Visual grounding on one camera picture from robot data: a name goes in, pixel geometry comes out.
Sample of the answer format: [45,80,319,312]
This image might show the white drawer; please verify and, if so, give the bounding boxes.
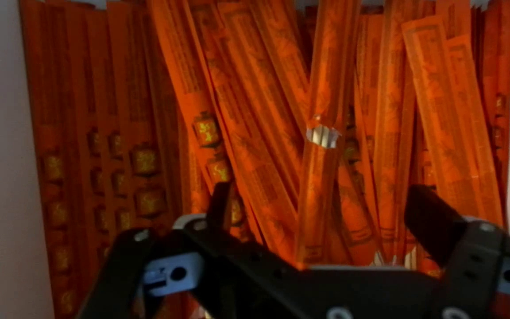
[0,0,510,319]

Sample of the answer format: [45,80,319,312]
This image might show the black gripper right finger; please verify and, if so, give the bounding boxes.
[404,183,510,319]

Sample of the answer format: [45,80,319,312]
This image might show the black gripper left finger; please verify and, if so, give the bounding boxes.
[76,180,305,319]

